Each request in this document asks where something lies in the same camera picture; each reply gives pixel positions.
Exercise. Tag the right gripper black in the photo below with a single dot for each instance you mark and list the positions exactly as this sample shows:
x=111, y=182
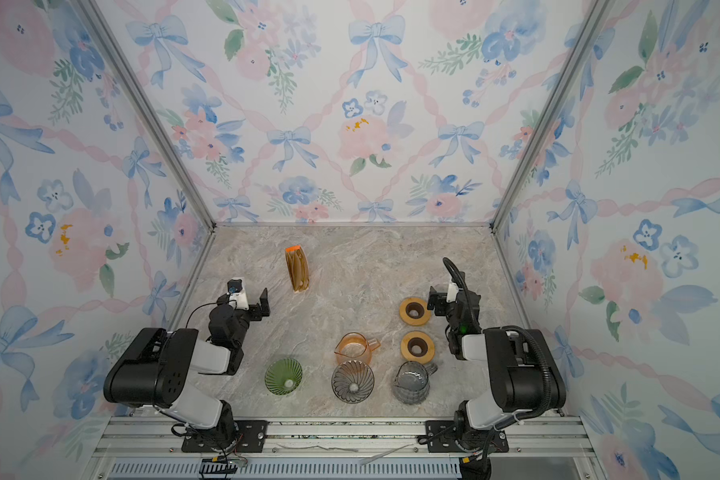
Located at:
x=456, y=301

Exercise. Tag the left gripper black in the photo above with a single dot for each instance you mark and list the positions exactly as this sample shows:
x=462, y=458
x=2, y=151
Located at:
x=256, y=308

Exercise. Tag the green ribbed dripper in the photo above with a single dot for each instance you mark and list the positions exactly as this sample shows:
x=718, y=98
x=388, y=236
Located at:
x=283, y=376

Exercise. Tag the orange glass carafe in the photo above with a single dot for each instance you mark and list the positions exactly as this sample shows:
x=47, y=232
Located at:
x=355, y=346

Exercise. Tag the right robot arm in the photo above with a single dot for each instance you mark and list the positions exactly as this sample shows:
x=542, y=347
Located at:
x=523, y=381

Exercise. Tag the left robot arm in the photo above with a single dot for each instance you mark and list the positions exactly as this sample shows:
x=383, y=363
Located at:
x=154, y=369

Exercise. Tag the coffee filter pack orange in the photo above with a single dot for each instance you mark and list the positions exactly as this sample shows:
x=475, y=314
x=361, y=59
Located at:
x=298, y=269

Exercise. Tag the grey ribbed dripper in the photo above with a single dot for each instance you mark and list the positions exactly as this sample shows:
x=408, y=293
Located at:
x=353, y=381

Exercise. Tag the grey glass carafe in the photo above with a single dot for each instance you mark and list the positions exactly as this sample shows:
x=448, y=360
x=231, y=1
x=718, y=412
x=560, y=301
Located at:
x=411, y=384

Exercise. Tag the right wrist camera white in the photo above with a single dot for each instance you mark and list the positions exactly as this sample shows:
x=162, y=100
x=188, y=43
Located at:
x=452, y=292

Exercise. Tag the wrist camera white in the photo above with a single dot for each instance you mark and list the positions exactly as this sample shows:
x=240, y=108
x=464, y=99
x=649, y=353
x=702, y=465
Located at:
x=452, y=292
x=237, y=296

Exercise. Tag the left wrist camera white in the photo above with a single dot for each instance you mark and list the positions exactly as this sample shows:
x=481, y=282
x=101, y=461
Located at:
x=237, y=296

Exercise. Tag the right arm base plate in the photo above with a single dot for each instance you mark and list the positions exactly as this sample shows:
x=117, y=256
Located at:
x=441, y=436

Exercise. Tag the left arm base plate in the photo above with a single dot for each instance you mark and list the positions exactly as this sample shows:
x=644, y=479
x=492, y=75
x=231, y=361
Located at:
x=250, y=437

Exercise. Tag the right aluminium corner post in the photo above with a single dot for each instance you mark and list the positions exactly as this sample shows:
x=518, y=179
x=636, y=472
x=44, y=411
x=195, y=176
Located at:
x=590, y=29

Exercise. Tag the aluminium corner post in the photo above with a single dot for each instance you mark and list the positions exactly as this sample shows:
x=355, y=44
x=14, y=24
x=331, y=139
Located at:
x=590, y=29
x=94, y=20

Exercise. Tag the aluminium mounting rail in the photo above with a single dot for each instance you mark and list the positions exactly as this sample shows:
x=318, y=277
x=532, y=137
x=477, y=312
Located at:
x=550, y=447

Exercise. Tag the left aluminium corner post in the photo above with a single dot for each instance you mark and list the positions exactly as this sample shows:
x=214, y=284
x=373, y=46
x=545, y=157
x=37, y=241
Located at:
x=94, y=20

